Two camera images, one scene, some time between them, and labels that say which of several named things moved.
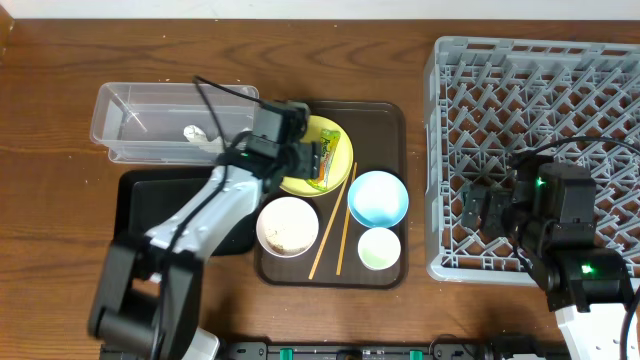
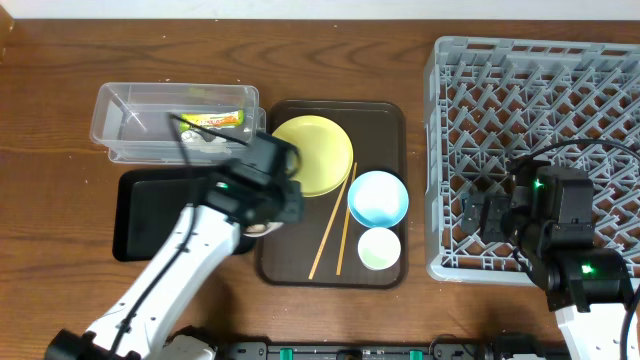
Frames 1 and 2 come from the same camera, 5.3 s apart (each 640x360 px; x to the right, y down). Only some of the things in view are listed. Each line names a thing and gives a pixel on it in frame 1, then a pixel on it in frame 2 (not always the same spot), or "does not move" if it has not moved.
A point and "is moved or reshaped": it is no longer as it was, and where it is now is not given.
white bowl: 287,227 is moved or reshaped
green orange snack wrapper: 329,140 → 215,119
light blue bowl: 377,199 does not move
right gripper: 493,208 does not move
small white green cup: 379,248 does not move
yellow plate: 342,163 does not move
